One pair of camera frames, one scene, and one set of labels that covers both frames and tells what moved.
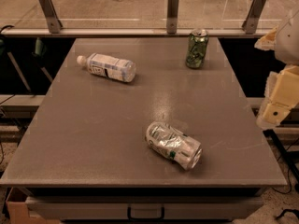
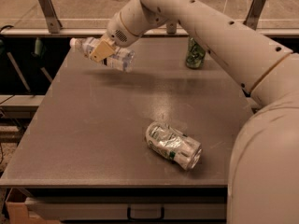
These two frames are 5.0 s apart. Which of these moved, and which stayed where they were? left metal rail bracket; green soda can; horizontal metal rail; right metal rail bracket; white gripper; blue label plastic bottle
Moved: white gripper; blue label plastic bottle
Stayed: right metal rail bracket; left metal rail bracket; horizontal metal rail; green soda can
